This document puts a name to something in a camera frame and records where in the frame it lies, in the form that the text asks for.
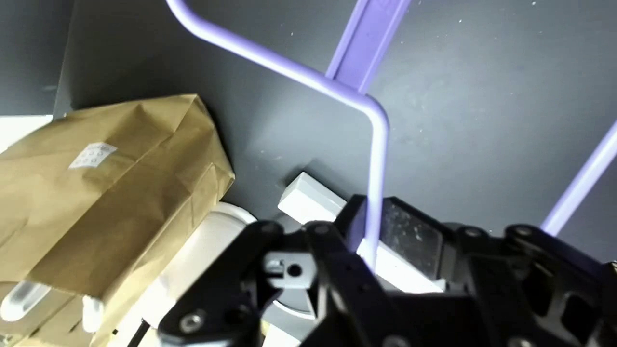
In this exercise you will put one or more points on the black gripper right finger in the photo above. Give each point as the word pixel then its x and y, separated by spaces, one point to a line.
pixel 519 290

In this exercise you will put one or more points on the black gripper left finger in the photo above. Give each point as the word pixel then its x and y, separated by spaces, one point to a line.
pixel 226 304

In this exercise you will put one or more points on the white power strip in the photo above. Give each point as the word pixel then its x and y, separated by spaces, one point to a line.
pixel 305 199

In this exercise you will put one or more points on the white electric kettle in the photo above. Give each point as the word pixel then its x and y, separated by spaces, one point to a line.
pixel 193 257

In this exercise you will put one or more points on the brown paper bag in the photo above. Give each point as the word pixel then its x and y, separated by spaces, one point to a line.
pixel 95 207

